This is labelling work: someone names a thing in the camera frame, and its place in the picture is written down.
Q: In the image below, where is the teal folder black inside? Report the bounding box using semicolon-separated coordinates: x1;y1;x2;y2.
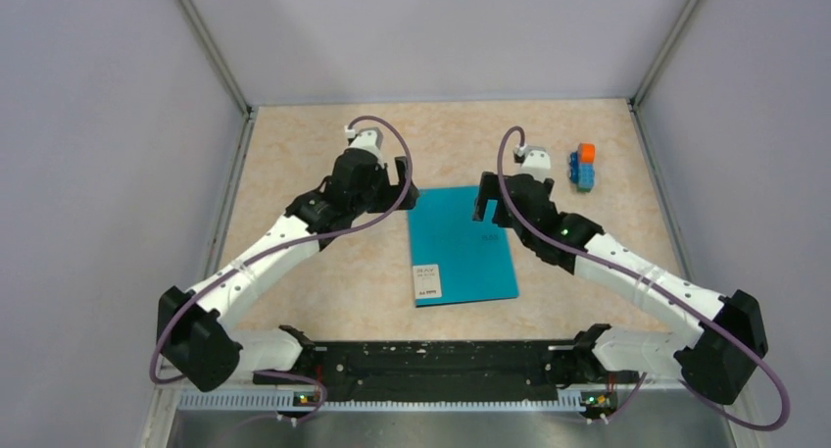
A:
408;185;519;308

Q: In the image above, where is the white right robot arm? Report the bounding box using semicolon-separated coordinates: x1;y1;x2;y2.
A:
473;172;768;405

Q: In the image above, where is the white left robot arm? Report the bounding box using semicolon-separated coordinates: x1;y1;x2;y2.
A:
149;148;418;392

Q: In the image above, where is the colourful toy block stack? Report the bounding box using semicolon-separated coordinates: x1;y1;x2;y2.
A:
568;143;596;193

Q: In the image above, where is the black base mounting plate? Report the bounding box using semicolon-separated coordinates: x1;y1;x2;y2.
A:
290;340;639;403

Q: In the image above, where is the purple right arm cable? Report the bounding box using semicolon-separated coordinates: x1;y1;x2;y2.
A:
496;126;792;432

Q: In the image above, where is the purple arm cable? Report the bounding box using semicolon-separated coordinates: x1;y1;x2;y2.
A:
496;126;792;432
149;115;415;426

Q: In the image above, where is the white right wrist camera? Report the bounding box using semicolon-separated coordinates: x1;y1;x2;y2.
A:
513;144;552;182

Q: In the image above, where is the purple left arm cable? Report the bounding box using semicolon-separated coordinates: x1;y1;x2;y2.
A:
149;115;415;426

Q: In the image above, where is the aluminium frame rail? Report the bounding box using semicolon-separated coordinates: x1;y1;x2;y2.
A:
139;344;770;448

